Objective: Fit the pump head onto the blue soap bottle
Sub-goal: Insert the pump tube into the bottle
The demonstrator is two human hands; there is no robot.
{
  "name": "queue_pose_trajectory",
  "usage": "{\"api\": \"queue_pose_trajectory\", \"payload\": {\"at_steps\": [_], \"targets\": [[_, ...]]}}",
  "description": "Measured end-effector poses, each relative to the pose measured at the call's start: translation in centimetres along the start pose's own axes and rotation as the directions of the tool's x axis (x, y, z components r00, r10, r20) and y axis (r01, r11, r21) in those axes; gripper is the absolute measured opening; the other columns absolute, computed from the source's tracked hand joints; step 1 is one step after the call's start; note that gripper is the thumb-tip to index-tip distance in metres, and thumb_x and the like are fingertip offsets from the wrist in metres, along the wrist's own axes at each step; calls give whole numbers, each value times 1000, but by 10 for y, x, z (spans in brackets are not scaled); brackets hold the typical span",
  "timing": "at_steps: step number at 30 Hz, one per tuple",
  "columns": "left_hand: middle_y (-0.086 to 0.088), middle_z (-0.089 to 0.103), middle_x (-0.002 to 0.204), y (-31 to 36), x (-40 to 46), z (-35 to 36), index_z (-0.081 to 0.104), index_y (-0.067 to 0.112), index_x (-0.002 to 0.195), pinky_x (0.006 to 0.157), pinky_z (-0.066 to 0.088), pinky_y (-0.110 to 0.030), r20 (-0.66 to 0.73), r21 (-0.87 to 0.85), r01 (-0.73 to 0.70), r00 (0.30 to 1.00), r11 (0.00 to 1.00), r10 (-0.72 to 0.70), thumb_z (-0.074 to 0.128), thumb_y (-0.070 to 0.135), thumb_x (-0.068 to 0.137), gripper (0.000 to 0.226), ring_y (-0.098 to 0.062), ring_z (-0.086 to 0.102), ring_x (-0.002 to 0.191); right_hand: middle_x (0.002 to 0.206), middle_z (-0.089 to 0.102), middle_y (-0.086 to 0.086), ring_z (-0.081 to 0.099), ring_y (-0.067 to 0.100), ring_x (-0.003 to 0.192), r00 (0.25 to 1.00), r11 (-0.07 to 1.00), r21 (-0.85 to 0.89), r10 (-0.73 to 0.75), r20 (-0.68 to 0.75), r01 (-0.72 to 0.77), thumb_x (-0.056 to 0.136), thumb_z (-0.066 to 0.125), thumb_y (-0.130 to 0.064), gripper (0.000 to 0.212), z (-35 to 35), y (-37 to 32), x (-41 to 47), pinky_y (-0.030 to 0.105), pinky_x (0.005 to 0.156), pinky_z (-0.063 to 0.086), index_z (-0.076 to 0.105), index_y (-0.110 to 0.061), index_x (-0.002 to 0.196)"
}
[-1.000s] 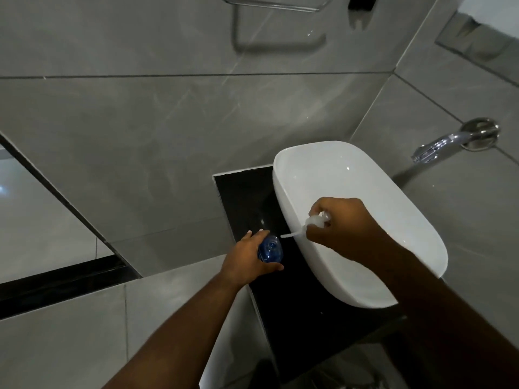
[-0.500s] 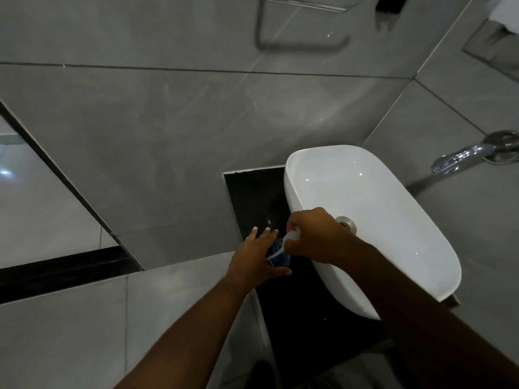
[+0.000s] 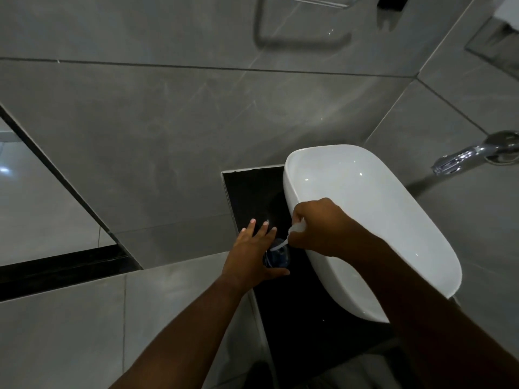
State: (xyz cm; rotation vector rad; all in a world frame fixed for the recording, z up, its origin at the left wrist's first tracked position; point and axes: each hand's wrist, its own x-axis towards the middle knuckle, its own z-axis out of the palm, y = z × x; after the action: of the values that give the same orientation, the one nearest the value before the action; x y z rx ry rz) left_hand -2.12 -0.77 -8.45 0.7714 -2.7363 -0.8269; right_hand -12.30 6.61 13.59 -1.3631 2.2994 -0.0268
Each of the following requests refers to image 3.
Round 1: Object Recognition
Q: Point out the person's right hand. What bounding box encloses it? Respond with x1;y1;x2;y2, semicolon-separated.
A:
287;197;375;264

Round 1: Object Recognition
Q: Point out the person's left hand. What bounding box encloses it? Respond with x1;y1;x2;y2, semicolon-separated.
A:
220;219;291;297

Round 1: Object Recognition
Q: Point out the white toothbrush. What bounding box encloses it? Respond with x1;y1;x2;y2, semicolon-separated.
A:
269;221;307;252

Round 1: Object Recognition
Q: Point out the clear drinking glass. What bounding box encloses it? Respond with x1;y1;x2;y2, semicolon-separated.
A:
263;238;291;269

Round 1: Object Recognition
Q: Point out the person's left forearm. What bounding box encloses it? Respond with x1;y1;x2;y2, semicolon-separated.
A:
109;276;254;389

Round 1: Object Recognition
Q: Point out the person's right forearm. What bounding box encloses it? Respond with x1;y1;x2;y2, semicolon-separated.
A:
350;235;519;389

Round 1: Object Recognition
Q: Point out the white ceramic sink basin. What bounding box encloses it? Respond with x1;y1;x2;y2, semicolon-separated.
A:
282;144;463;324

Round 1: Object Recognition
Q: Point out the chrome wall faucet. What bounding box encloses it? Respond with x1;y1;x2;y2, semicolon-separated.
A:
431;130;519;176

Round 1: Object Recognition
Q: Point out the glass wall shelf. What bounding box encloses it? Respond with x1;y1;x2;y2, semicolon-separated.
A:
259;0;362;9

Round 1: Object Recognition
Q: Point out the black wall fixture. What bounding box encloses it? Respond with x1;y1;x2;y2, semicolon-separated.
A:
376;0;411;12

